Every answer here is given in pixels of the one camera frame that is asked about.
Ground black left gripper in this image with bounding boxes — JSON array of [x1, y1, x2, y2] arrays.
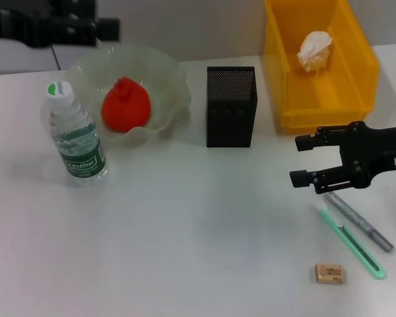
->
[[0, 0, 121, 50]]

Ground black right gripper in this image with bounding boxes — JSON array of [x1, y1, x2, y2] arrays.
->
[[289, 120, 396, 195]]

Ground red-orange toy orange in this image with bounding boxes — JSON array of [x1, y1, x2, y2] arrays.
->
[[101, 76, 152, 133]]

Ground white paper ball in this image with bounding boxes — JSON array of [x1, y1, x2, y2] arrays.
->
[[296, 30, 335, 73]]

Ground clear green-label water bottle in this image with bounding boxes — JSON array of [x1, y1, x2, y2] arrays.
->
[[45, 81, 109, 188]]

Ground grey marker pen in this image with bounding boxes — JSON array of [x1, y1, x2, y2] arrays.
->
[[323, 192, 394, 254]]

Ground green utility knife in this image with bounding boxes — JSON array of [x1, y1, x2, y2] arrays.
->
[[315, 203, 387, 281]]

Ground pale green glass fruit bowl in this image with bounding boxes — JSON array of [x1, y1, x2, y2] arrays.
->
[[64, 44, 192, 149]]

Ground black mesh pen holder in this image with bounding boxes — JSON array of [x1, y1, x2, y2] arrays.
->
[[206, 65, 259, 149]]

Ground beige eraser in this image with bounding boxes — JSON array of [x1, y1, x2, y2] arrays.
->
[[314, 263, 346, 284]]

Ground yellow plastic bin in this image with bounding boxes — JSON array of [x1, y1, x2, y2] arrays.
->
[[263, 0, 381, 133]]

